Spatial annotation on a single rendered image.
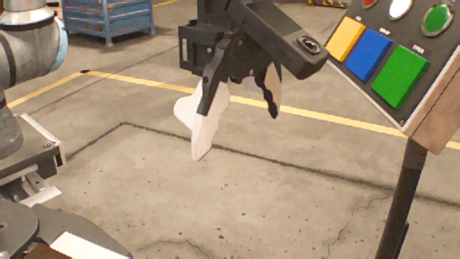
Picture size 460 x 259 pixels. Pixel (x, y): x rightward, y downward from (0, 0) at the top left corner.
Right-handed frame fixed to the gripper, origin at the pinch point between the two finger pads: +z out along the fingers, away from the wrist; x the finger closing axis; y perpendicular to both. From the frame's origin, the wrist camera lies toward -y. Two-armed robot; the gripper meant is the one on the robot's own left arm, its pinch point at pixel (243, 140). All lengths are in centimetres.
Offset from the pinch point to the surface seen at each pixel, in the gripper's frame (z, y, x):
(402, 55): -9.8, -12.2, -18.9
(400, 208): 22.8, -14.6, -31.6
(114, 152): 93, 156, -69
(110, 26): 69, 388, -215
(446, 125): -3.1, -20.7, -16.0
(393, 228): 28.2, -14.7, -31.6
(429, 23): -14.6, -14.9, -20.7
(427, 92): -7.5, -17.6, -13.5
